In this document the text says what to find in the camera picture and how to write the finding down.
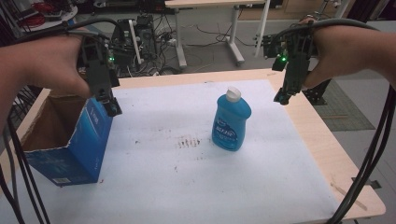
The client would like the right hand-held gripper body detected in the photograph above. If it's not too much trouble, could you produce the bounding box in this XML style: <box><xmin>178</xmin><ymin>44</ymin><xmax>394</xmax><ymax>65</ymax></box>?
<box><xmin>262</xmin><ymin>27</ymin><xmax>318</xmax><ymax>93</ymax></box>

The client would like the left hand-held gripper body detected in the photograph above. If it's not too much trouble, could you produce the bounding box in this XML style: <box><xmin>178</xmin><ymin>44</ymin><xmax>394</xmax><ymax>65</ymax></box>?
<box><xmin>77</xmin><ymin>32</ymin><xmax>121</xmax><ymax>103</ymax></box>

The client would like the person's left hand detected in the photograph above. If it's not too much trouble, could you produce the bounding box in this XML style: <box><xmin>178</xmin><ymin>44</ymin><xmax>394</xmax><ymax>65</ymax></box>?
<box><xmin>18</xmin><ymin>32</ymin><xmax>92</xmax><ymax>100</ymax></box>

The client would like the person's right hand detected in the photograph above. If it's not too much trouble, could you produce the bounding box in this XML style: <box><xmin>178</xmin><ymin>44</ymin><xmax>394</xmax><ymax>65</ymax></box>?
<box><xmin>298</xmin><ymin>17</ymin><xmax>380</xmax><ymax>90</ymax></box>

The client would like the black stand base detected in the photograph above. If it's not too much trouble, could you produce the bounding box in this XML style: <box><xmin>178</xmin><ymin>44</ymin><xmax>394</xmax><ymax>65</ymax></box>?
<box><xmin>302</xmin><ymin>78</ymin><xmax>333</xmax><ymax>106</ymax></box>

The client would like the blue cardboard box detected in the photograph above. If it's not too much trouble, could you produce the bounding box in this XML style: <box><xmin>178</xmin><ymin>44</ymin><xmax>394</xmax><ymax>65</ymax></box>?
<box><xmin>19</xmin><ymin>93</ymin><xmax>114</xmax><ymax>188</ymax></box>

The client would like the black equipment rack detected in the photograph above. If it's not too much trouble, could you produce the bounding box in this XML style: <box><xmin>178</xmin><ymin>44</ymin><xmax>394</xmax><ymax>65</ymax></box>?
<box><xmin>110</xmin><ymin>13</ymin><xmax>158</xmax><ymax>71</ymax></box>

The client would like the grey floor mat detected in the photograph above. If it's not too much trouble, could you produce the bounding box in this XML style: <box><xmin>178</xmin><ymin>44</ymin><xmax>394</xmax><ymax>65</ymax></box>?
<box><xmin>311</xmin><ymin>78</ymin><xmax>376</xmax><ymax>133</ymax></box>

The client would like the blue detergent bottle white cap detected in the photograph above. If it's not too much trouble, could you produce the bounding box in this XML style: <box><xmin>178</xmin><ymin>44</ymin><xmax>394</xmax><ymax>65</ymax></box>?
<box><xmin>211</xmin><ymin>86</ymin><xmax>253</xmax><ymax>153</ymax></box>

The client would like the white desk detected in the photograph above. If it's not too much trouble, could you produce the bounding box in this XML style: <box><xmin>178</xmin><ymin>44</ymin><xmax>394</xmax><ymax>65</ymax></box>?
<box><xmin>163</xmin><ymin>0</ymin><xmax>273</xmax><ymax>69</ymax></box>

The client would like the white table mat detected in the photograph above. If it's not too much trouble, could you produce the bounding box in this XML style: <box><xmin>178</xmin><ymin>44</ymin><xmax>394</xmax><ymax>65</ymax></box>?
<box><xmin>0</xmin><ymin>78</ymin><xmax>341</xmax><ymax>224</ymax></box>

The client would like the round table with red cables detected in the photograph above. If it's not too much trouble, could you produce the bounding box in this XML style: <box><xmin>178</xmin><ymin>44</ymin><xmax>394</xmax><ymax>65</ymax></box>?
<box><xmin>17</xmin><ymin>0</ymin><xmax>78</xmax><ymax>33</ymax></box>

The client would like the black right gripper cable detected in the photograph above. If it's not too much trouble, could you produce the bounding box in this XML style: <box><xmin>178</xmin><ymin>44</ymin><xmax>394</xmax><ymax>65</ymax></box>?
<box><xmin>274</xmin><ymin>17</ymin><xmax>396</xmax><ymax>224</ymax></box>

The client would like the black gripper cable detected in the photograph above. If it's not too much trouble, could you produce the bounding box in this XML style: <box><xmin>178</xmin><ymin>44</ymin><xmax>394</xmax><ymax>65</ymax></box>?
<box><xmin>274</xmin><ymin>17</ymin><xmax>396</xmax><ymax>224</ymax></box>
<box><xmin>0</xmin><ymin>17</ymin><xmax>127</xmax><ymax>224</ymax></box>

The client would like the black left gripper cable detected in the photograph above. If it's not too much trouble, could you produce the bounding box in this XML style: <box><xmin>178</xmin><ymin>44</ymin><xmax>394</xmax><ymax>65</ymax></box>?
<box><xmin>0</xmin><ymin>17</ymin><xmax>127</xmax><ymax>224</ymax></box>

